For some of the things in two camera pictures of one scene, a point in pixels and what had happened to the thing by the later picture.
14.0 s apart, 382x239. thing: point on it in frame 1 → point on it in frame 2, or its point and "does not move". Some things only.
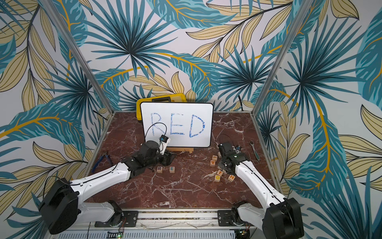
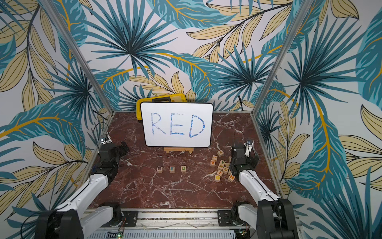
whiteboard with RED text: x=188 y=125 does not move
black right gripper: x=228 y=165 → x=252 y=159
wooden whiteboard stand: x=188 y=149 does not move
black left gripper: x=167 y=159 → x=122 y=151
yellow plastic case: x=171 y=98 does not move
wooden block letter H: x=231 y=178 does not move
